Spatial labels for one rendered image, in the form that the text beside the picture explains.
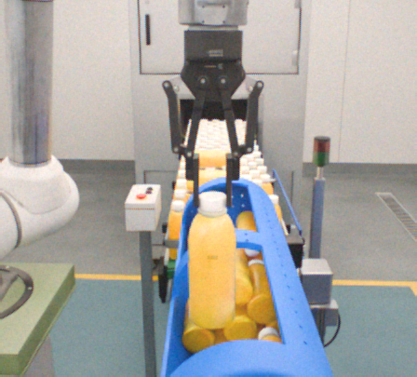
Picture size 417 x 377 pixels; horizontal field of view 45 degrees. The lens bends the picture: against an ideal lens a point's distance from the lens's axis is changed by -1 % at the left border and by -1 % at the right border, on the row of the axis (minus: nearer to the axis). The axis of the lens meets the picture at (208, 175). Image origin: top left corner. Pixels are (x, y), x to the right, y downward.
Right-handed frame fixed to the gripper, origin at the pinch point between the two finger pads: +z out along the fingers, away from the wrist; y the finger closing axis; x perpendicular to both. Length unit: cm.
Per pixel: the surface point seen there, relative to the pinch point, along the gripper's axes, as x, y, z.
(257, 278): 30.0, 9.9, 31.6
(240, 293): 23.6, 5.9, 31.5
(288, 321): 2.4, 12.0, 24.0
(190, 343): 23.1, -4.3, 42.9
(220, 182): 70, 3, 23
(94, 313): 197, -69, 147
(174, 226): 88, -12, 44
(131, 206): 89, -26, 38
